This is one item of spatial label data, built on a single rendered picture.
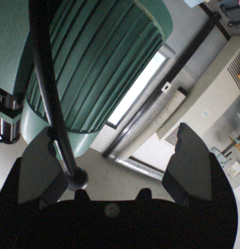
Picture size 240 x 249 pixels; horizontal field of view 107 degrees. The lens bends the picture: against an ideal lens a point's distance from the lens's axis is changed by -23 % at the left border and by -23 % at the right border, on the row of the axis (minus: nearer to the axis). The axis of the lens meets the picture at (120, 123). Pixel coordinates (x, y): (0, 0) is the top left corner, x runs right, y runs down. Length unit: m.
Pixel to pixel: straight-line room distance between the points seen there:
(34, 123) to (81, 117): 0.08
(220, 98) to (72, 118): 1.78
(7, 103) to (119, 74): 0.26
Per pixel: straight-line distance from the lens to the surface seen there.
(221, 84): 1.77
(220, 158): 2.29
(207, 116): 1.81
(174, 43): 1.70
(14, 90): 0.24
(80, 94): 0.16
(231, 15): 0.44
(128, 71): 0.17
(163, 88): 1.56
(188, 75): 1.80
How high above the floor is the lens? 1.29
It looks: 24 degrees up
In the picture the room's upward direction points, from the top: 142 degrees counter-clockwise
